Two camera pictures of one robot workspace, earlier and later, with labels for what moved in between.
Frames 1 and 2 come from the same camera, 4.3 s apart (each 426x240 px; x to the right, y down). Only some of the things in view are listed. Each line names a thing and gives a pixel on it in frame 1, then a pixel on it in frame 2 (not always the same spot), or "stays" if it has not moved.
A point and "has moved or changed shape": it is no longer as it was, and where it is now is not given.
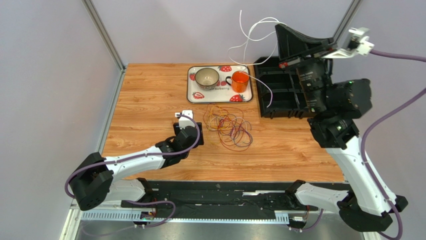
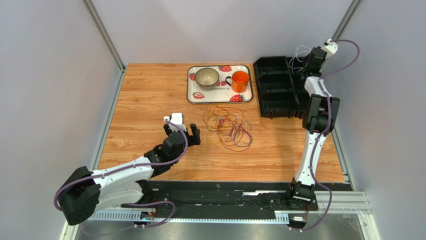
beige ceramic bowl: (207, 78) stays
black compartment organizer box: (279, 90) stays
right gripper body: (307, 55) -> (308, 67)
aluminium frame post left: (98, 24) stays
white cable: (243, 61) has moved or changed shape
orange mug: (240, 81) stays
